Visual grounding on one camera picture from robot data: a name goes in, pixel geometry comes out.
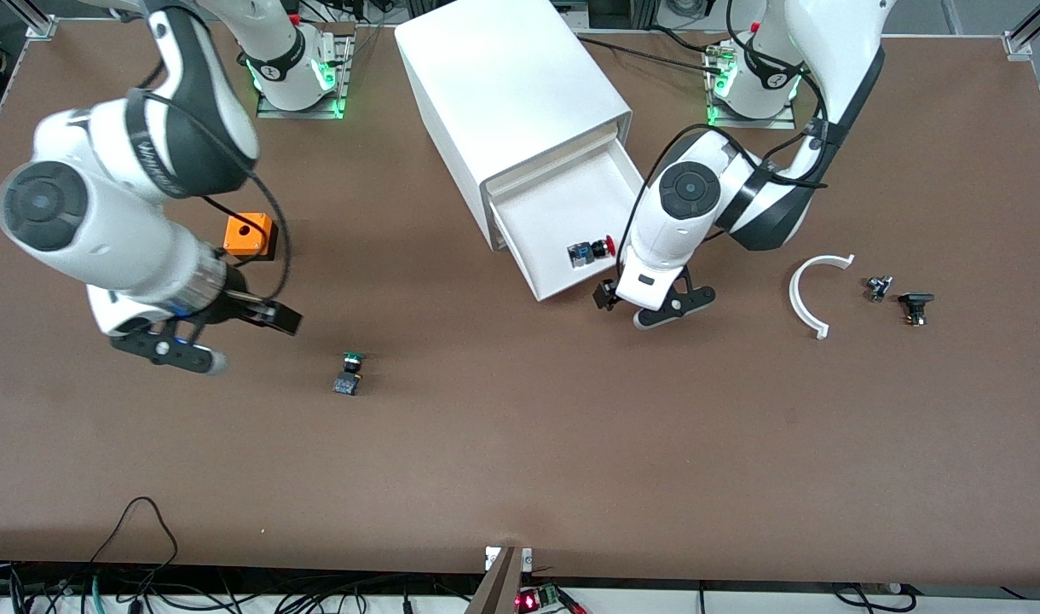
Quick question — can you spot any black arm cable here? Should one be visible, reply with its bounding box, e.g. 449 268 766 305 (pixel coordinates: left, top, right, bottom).
622 0 828 257
141 90 292 304

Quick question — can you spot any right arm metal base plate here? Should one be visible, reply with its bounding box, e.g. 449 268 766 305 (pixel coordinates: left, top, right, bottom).
256 34 355 120

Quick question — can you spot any red push button switch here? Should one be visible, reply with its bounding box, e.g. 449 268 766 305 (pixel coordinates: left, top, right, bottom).
569 237 616 269

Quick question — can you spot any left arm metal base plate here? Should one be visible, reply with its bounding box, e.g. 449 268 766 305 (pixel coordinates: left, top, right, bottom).
706 38 798 130

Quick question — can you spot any circuit board with red LED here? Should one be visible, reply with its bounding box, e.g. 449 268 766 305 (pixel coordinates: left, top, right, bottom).
516 584 565 613

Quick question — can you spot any white curved plastic arc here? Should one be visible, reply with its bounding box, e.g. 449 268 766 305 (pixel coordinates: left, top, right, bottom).
789 254 856 340

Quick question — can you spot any black looped cable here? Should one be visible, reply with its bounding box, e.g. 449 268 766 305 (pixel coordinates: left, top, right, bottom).
90 497 180 568

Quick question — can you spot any orange button enclosure box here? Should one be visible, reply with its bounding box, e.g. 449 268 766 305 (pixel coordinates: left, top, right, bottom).
223 213 279 262

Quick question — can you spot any aluminium frame profile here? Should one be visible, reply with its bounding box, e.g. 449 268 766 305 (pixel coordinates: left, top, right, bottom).
1002 0 1040 56
21 0 61 39

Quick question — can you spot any green push button switch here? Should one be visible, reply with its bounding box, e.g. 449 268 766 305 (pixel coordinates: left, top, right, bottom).
332 351 367 397

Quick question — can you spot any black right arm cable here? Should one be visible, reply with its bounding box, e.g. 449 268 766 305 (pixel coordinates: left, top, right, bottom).
141 90 292 304

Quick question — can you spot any black cable on table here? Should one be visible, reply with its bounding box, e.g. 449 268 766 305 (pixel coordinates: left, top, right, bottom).
575 34 730 78

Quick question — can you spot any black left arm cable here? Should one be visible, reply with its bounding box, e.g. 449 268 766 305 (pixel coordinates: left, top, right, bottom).
622 0 828 257

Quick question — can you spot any metal camera bracket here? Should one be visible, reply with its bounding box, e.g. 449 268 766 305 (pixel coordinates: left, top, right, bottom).
465 546 534 614

